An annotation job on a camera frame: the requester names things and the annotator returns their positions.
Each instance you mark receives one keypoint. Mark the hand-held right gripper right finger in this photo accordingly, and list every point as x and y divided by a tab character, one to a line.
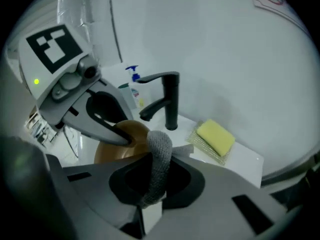
220	191

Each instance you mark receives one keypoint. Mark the white sink basin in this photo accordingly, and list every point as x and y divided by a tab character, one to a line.
240	159

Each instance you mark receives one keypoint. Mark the brown round bowl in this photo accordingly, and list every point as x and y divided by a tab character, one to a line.
112	154

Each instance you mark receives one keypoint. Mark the yellow sponge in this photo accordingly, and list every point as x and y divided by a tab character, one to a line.
216	136
197	141

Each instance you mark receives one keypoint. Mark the black faucet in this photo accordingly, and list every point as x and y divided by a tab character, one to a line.
171	101

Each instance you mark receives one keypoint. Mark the grey knitted cloth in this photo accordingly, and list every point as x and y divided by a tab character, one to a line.
160	154

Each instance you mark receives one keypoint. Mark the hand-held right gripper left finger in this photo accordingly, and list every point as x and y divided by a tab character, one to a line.
100	184

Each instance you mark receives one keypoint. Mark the white shelf rack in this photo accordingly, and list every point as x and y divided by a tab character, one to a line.
40	129

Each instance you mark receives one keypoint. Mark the blue-pump soap bottle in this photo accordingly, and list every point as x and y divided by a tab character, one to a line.
135	91

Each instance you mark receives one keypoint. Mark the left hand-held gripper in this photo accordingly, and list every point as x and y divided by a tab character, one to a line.
50	66

